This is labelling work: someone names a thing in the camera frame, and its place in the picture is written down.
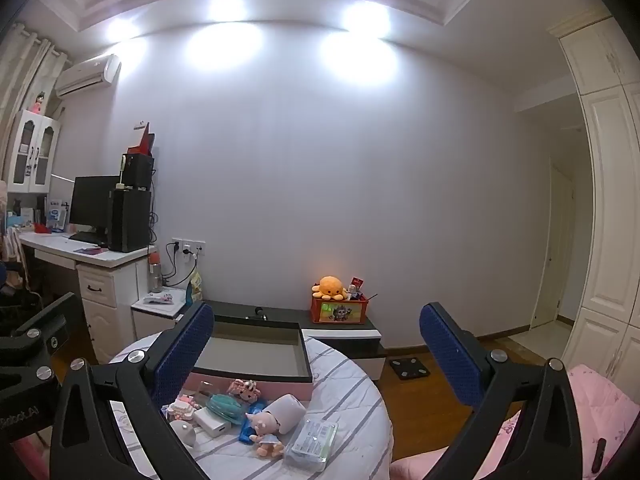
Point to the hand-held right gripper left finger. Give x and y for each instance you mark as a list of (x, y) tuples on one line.
[(182, 355)]

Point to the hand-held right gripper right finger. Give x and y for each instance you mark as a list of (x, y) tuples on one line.
[(450, 355)]

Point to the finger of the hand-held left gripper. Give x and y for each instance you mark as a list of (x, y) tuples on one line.
[(55, 317)]

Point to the clear glass ashtray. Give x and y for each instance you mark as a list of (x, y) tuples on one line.
[(211, 392)]

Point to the pink white brick figure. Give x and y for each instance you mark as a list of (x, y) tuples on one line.
[(181, 407)]

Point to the black and pink storage box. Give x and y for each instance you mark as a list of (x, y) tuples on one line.
[(250, 345)]

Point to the teal macaron case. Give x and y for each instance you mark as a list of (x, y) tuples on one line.
[(226, 408)]

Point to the small pastel brick figure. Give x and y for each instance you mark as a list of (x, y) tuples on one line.
[(242, 390)]

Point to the white charger block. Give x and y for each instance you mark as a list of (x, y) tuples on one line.
[(210, 421)]

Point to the white round piggy bank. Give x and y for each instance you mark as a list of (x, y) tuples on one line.
[(184, 432)]

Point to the blue packaged item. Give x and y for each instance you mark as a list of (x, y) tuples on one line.
[(248, 432)]

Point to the white unicorn figurine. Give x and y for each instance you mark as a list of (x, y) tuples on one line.
[(264, 427)]

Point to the clear plastic box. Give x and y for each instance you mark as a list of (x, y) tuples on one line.
[(312, 442)]

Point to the black office chair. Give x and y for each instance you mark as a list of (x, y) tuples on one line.
[(20, 300)]

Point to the black bathroom scale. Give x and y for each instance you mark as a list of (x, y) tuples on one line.
[(410, 369)]

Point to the white nightstand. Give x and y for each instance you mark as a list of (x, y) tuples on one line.
[(155, 317)]

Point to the white desk with drawers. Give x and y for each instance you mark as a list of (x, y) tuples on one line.
[(107, 305)]

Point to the pink printed papers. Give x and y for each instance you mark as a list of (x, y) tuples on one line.
[(159, 299)]

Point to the blue yellow snack bag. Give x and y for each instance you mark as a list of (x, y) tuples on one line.
[(196, 287)]

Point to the purple notebook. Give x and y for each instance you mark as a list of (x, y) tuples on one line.
[(91, 250)]

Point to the water bottle with orange cap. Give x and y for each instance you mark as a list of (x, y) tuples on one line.
[(156, 275)]

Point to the black keyboard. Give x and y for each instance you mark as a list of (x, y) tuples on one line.
[(87, 238)]

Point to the black dumbbell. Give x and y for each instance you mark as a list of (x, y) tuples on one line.
[(260, 311)]

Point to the dark low cabinet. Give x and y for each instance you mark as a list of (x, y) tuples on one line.
[(350, 332)]

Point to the blue white carton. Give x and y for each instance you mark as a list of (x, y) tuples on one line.
[(57, 215)]

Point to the red white toy packet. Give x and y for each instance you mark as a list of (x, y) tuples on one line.
[(356, 285)]

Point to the red printed toy box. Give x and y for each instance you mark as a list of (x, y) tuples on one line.
[(340, 311)]

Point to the black computer tower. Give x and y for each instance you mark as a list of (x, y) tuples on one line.
[(130, 220)]

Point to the black computer monitor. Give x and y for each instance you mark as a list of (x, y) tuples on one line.
[(92, 200)]

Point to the orange octopus plush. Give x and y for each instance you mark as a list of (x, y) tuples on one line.
[(330, 287)]

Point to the pink floral quilt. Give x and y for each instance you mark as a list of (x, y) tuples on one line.
[(595, 400)]

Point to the small cream desk lamp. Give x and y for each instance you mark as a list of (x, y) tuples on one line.
[(121, 175)]

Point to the white glass-door cabinet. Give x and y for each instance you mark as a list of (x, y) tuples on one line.
[(32, 152)]

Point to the black speaker box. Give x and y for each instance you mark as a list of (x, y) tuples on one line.
[(139, 172)]

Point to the red gift bag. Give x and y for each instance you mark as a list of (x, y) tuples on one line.
[(145, 142)]

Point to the pink doll figurine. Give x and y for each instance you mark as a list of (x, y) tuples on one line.
[(37, 103)]

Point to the white wardrobe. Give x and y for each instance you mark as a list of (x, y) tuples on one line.
[(610, 185)]

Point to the white air conditioner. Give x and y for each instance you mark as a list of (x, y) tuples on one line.
[(87, 76)]

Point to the cream curtain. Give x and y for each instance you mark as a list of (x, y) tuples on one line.
[(22, 75)]

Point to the white wall power outlet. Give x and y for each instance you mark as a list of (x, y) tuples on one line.
[(189, 247)]

